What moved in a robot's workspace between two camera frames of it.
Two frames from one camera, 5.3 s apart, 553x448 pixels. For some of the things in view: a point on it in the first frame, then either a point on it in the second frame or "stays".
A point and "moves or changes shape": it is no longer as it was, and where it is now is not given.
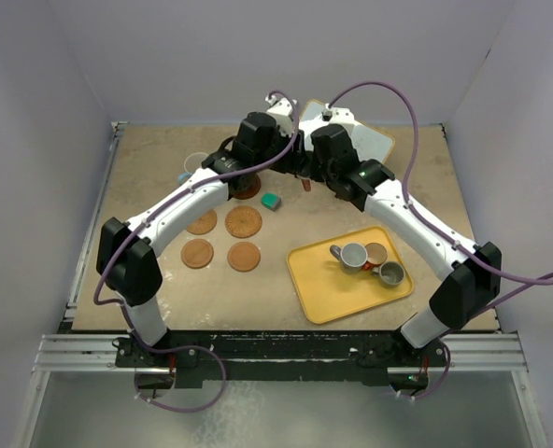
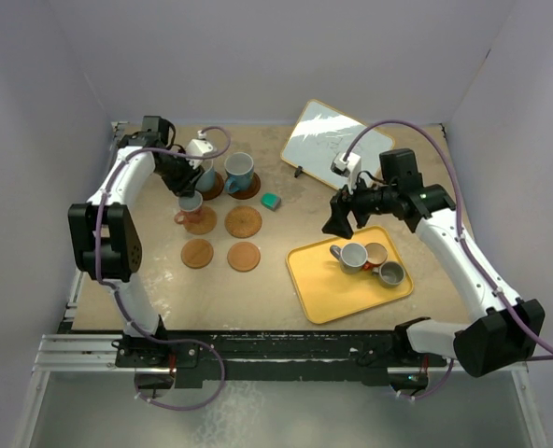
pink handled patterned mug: (307, 185) moves or changes shape
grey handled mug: (352, 257) stays
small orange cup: (376, 255) stays
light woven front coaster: (243, 221) stays
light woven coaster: (204, 224) stays
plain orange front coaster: (244, 257) stays
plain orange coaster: (197, 254) stays
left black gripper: (295, 157) → (186, 186)
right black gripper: (316, 173) → (338, 223)
